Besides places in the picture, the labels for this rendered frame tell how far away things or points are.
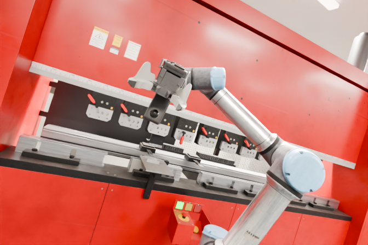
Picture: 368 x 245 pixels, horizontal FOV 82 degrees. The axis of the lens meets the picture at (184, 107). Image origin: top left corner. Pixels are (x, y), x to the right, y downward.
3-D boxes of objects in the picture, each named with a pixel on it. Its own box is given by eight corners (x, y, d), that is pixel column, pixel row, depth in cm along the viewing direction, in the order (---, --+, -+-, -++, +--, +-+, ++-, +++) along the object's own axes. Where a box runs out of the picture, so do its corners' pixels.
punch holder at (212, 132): (197, 145, 160) (203, 123, 160) (193, 141, 167) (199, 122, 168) (214, 149, 165) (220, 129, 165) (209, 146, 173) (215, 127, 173)
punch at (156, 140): (148, 145, 151) (152, 132, 151) (148, 144, 152) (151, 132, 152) (161, 148, 154) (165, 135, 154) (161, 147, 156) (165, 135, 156)
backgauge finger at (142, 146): (143, 156, 154) (145, 150, 154) (138, 146, 178) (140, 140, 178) (159, 159, 158) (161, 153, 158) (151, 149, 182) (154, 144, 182)
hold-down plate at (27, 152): (20, 156, 119) (22, 151, 119) (24, 153, 124) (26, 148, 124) (78, 165, 129) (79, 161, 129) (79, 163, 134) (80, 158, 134)
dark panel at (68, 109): (42, 128, 172) (58, 77, 172) (42, 128, 174) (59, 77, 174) (170, 157, 211) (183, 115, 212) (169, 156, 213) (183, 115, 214)
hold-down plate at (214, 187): (205, 188, 161) (206, 185, 161) (202, 185, 166) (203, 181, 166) (237, 194, 172) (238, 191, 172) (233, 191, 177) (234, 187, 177)
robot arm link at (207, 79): (223, 71, 77) (193, 71, 79) (225, 64, 66) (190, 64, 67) (223, 93, 77) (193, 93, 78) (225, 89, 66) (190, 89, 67)
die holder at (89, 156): (14, 151, 122) (19, 135, 122) (18, 148, 128) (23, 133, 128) (103, 167, 140) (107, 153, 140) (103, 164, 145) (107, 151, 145)
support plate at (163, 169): (145, 170, 124) (145, 169, 124) (139, 156, 148) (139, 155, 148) (173, 176, 130) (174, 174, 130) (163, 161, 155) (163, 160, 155)
